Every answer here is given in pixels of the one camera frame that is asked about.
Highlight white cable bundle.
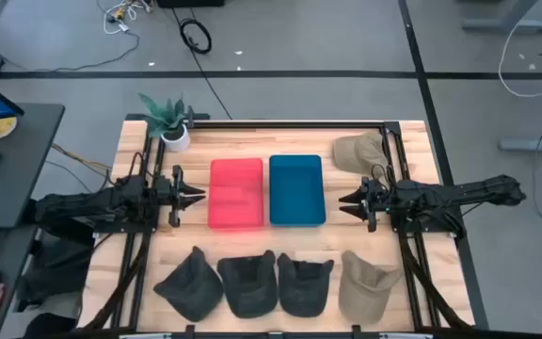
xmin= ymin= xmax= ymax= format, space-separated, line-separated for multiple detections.
xmin=95 ymin=0 xmax=153 ymax=36

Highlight thin black floor cable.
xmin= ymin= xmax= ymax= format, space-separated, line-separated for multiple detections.
xmin=0 ymin=27 xmax=141 ymax=76

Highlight red plastic bin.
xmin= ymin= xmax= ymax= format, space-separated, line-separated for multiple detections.
xmin=207 ymin=157 xmax=265 ymax=231

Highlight grey desk leg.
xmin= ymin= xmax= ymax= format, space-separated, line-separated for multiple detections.
xmin=461 ymin=0 xmax=542 ymax=35

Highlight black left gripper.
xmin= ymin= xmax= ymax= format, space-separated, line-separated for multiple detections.
xmin=156 ymin=164 xmax=206 ymax=228

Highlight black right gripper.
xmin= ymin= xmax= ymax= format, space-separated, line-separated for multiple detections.
xmin=338 ymin=176 xmax=391 ymax=233

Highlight black aluminium table frame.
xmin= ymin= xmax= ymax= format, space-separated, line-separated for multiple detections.
xmin=77 ymin=105 xmax=477 ymax=339

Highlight green artificial plant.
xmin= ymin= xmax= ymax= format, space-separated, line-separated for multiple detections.
xmin=137 ymin=92 xmax=187 ymax=139

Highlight coiled black cable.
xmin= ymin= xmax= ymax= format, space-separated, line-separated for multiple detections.
xmin=171 ymin=7 xmax=233 ymax=120

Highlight black side desk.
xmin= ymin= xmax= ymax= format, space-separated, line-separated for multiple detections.
xmin=0 ymin=103 xmax=66 ymax=339

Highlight black bag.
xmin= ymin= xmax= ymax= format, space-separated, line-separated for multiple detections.
xmin=15 ymin=230 xmax=94 ymax=313

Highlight yellow and brown cables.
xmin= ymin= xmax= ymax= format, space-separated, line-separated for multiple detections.
xmin=44 ymin=142 xmax=113 ymax=194

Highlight grey desk foot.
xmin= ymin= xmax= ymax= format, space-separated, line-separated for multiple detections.
xmin=498 ymin=127 xmax=542 ymax=154

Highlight dark grey baseball cap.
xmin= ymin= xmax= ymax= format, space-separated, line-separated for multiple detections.
xmin=152 ymin=245 xmax=225 ymax=323
xmin=216 ymin=250 xmax=279 ymax=319
xmin=277 ymin=252 xmax=335 ymax=318

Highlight tan baseball cap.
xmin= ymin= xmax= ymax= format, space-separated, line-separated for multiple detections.
xmin=331 ymin=130 xmax=390 ymax=179
xmin=338 ymin=250 xmax=404 ymax=325

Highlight white plant pot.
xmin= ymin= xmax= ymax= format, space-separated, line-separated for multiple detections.
xmin=160 ymin=124 xmax=192 ymax=153

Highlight long white cable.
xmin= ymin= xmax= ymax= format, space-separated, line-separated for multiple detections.
xmin=497 ymin=18 xmax=542 ymax=99

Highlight person's leg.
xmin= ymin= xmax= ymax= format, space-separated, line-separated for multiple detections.
xmin=23 ymin=312 xmax=78 ymax=339

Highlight blue plastic bin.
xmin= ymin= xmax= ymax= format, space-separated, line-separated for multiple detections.
xmin=268 ymin=153 xmax=327 ymax=228

